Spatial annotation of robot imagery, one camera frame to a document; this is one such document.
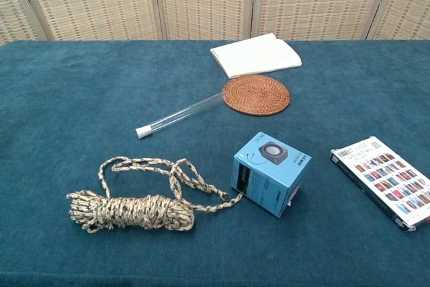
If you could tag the clear glass tube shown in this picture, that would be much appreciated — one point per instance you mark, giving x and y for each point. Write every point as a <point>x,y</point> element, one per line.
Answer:
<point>181,114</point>

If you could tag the small white stopper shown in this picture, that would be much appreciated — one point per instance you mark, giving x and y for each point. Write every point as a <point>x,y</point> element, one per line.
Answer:
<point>142,131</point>

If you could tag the round woven rattan coaster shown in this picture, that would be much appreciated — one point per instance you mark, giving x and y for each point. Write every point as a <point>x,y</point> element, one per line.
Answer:
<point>255,94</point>

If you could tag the blue speaker box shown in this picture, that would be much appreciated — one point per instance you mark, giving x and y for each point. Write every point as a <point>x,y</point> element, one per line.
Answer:
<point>268,179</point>

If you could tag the white folded cloth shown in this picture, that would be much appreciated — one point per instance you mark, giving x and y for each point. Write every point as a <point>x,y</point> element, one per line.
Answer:
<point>255,54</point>

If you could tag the blue table cloth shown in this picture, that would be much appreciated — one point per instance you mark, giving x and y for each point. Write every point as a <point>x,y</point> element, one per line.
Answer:
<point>100,92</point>

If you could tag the woven bamboo folding screen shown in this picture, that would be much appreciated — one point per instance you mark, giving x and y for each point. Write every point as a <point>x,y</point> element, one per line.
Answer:
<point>201,1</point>

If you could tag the white box with picture grid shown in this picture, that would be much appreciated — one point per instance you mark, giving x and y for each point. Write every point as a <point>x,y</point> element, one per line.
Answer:
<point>386,179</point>

